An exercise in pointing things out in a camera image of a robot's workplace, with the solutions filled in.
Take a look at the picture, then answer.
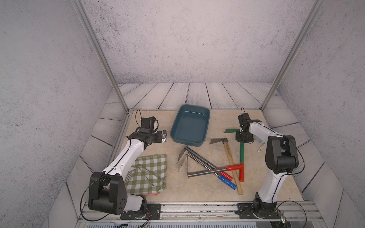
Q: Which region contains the left aluminium frame post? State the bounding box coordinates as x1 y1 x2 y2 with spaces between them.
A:
71 0 129 113

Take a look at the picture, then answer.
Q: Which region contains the aluminium frame post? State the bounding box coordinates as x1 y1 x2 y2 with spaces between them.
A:
71 0 129 113
260 0 325 111

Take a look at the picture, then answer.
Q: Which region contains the green white checkered cloth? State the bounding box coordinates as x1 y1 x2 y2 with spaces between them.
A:
125 154 167 195

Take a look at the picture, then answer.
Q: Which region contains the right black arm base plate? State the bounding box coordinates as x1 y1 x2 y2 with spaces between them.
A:
235 203 280 220

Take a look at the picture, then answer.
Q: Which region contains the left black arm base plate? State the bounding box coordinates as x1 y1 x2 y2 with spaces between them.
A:
120 203 162 220

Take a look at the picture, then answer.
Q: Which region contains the teal plastic storage box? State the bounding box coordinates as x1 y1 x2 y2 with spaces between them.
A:
170 104 211 147

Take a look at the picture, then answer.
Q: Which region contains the right aluminium frame post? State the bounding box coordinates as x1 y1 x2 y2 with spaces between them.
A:
260 0 325 111

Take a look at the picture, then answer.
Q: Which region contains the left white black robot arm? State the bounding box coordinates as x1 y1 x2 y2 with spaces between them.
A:
88 130 167 217

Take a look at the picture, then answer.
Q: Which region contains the chrome hoe blue grip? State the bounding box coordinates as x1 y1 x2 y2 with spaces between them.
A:
176 152 238 191

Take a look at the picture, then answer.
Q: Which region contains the grey hoe red grip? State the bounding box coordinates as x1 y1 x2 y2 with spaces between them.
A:
177 146 217 170
187 164 243 178

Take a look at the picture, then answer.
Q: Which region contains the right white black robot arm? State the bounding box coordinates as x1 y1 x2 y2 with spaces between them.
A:
236 114 299 217

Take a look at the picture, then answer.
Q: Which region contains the aluminium front rail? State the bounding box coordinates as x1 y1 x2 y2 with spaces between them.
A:
76 201 327 228

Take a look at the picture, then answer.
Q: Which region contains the wooden handle hoe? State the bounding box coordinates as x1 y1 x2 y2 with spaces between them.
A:
210 138 243 195

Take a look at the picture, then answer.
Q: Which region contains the green hoe red grip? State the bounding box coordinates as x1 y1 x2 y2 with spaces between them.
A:
224 128 244 182

